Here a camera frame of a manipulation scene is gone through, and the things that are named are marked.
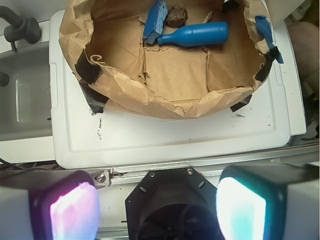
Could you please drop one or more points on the brown rock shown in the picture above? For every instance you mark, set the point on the brown rock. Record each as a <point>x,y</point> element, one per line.
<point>177,16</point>

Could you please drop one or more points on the black tape right front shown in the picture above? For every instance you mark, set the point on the black tape right front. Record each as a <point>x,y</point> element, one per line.
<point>261,76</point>

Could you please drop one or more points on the grey sink basin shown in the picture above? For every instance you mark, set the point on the grey sink basin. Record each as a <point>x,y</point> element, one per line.
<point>25,102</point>

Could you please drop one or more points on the blue sponge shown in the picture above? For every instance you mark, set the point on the blue sponge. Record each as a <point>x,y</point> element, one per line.
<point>154,24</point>

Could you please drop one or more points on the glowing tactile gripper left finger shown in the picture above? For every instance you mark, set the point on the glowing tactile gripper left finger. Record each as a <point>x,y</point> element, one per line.
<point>48,205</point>

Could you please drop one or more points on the black tape left front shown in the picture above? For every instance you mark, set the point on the black tape left front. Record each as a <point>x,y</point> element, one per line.
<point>89,74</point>

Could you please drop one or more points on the grey faucet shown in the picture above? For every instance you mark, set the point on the grey faucet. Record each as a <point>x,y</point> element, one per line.
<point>19,28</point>

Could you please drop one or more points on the black tape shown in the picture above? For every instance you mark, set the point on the black tape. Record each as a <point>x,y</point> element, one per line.
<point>89,74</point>
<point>261,76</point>

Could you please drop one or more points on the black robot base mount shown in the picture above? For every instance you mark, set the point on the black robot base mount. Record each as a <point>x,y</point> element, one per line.
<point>173,204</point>

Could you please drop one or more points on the brown paper bag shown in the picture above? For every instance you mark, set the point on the brown paper bag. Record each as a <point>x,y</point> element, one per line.
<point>167,82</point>

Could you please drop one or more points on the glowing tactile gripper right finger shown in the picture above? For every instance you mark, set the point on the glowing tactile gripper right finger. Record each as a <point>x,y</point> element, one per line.
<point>269,202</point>

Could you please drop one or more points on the blue plastic bottle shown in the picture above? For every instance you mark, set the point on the blue plastic bottle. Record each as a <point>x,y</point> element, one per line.
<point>204,34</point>

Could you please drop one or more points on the aluminium frame rail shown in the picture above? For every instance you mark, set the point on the aluminium frame rail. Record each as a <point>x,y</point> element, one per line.
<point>209,166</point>

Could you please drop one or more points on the blue masking tape strip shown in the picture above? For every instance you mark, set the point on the blue masking tape strip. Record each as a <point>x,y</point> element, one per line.
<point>264,28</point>

